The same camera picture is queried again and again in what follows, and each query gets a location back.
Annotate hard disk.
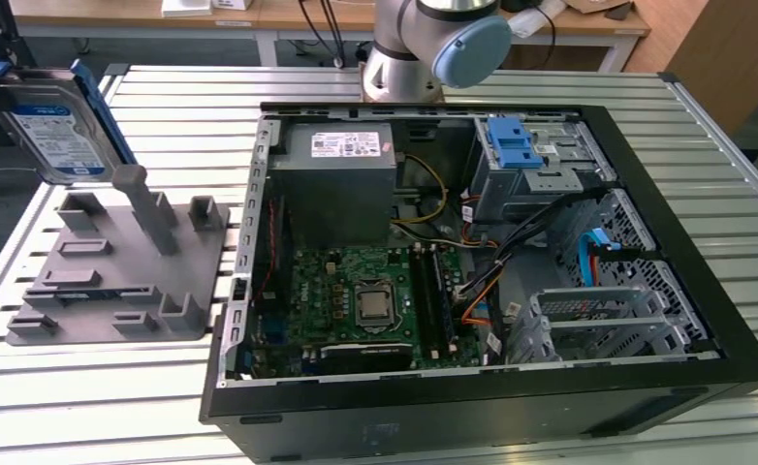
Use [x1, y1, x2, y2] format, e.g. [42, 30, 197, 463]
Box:
[0, 60, 139, 185]

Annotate metal disk bay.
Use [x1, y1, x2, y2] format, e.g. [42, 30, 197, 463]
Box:
[506, 284, 708, 365]

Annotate wooden desk white legs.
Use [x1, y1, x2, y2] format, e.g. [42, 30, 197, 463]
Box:
[14, 0, 653, 74]

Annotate large white box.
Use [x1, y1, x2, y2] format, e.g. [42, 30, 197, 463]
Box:
[161, 0, 214, 19]

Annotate grey parts rack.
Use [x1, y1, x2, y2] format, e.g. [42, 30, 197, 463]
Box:
[4, 164, 233, 348]

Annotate grey power supply unit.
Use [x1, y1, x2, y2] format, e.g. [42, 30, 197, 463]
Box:
[267, 120, 401, 249]

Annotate green motherboard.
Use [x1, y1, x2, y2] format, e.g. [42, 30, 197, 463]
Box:
[285, 243, 488, 377]

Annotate metal CPU socket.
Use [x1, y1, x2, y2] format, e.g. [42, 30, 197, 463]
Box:
[350, 278, 401, 336]

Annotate silver CPU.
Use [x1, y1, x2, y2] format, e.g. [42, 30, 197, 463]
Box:
[358, 290, 394, 320]

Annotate blue drive latch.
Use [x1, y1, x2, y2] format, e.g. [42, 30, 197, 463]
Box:
[485, 115, 544, 171]

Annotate black RAM slot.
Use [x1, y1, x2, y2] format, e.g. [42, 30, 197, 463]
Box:
[411, 243, 440, 358]

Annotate black graphics card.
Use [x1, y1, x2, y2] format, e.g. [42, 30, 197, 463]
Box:
[317, 340, 415, 375]

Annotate metal optical drive cage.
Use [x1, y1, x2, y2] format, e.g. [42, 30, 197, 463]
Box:
[468, 114, 618, 225]

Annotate brown cardboard piece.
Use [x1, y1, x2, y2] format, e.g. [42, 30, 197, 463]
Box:
[564, 0, 634, 21]

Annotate black PC case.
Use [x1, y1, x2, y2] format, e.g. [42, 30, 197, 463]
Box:
[198, 101, 758, 464]

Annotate brown wooden cabinet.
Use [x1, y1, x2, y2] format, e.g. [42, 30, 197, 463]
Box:
[624, 0, 758, 135]

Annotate red black twisted wire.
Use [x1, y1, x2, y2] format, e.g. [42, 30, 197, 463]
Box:
[257, 195, 289, 300]

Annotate yellow wire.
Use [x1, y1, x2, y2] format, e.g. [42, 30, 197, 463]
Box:
[389, 153, 450, 225]

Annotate black sleeved wire bundle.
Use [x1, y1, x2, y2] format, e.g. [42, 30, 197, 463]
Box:
[473, 186, 620, 296]

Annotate orange wire bundle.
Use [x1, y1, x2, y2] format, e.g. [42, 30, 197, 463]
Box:
[460, 290, 494, 335]

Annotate blue SATA wire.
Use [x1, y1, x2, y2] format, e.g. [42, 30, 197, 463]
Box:
[574, 229, 625, 304]

